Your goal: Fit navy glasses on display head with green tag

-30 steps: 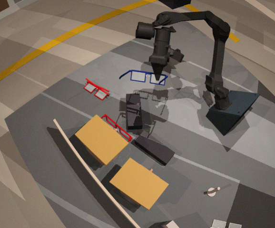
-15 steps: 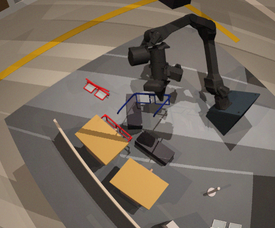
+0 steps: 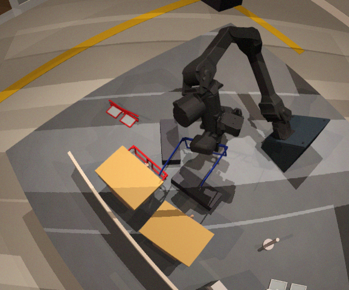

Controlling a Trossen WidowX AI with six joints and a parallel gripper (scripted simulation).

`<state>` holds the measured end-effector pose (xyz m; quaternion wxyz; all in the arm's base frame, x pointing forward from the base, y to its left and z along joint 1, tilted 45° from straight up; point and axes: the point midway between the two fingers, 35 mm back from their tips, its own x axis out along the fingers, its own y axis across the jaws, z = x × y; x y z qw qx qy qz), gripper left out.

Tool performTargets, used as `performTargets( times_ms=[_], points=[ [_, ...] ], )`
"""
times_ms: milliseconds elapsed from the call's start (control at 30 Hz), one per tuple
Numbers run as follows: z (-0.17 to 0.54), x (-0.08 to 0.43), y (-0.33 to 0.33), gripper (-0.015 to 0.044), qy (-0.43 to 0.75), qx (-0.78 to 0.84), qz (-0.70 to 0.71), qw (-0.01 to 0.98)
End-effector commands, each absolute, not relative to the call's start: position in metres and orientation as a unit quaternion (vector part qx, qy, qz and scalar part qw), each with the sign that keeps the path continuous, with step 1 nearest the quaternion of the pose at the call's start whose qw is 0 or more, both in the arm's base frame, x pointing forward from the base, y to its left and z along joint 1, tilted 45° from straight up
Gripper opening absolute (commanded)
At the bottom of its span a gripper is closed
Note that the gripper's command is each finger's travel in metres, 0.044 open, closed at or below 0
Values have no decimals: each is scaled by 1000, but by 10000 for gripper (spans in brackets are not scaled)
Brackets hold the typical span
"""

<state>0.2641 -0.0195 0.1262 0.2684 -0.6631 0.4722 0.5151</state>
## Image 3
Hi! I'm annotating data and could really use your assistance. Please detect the navy glasses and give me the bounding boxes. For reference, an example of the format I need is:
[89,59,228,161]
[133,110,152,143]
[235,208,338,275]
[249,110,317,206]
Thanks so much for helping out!
[159,137,228,187]

